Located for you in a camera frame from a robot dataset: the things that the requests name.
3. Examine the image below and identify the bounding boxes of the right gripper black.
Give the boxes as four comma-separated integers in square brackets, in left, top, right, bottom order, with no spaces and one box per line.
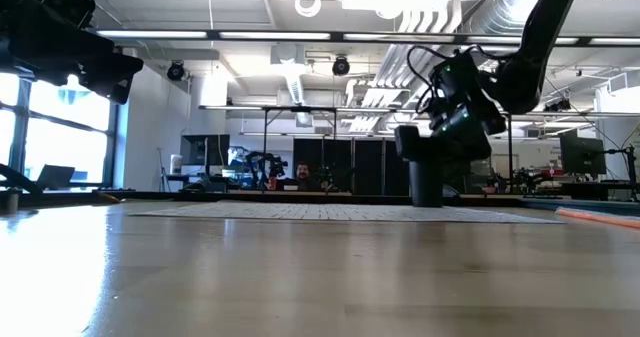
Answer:
[394,104,507,161]

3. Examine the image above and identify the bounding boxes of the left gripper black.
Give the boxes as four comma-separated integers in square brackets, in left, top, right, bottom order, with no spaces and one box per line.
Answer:
[0,24,146,106]

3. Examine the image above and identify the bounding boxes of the black monitor on arm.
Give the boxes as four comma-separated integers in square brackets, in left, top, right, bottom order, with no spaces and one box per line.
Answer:
[559,130,608,177]

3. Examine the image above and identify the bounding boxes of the orange long utensil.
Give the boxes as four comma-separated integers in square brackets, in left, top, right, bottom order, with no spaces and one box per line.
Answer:
[554,206,640,230]

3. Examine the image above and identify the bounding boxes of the black cylindrical cup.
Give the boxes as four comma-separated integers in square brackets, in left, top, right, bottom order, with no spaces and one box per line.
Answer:
[408,157,445,209]

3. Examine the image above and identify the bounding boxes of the black partition panels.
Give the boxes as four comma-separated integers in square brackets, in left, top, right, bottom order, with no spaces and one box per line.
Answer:
[292,137,410,196]

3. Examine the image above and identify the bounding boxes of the long ceiling light strip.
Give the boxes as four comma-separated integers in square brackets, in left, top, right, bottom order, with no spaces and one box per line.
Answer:
[218,30,332,41]
[96,29,209,40]
[342,32,580,46]

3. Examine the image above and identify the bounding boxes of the black round ceiling spotlight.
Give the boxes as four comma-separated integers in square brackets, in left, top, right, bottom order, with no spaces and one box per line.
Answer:
[166,60,187,82]
[331,55,352,77]

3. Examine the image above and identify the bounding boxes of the grey woven placemat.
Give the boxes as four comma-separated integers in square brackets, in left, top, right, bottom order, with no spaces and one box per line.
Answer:
[128,201,564,225]

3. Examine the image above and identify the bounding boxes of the person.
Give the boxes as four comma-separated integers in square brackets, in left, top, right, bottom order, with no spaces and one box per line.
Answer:
[286,161,322,193]

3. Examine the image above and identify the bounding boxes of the black computer monitor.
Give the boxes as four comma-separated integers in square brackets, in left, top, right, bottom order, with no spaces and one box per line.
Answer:
[179,133,232,168]

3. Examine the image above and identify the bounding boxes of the dark open laptop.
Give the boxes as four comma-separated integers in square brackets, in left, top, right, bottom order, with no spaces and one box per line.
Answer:
[36,163,77,191]

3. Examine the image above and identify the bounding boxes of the white base standoff peg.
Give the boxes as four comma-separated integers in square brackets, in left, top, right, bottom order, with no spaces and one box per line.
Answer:
[4,188,22,214]

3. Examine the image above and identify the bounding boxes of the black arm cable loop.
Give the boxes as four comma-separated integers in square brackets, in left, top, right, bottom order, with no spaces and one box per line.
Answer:
[405,45,441,116]

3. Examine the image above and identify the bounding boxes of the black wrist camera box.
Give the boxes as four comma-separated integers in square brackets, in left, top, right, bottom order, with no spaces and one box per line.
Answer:
[430,50,485,114]

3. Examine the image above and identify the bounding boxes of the background black rig frame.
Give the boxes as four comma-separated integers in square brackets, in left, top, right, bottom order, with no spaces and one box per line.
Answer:
[261,105,339,193]

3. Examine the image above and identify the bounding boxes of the black curved bracket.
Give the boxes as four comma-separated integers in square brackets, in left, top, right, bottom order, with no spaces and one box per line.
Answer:
[0,162,45,196]

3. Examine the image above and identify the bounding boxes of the silver ventilation duct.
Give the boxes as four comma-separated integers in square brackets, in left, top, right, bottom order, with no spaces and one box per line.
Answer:
[462,0,544,34]

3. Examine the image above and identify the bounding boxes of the white coiled ceiling cable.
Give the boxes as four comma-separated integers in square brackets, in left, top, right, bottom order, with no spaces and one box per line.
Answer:
[293,0,323,19]

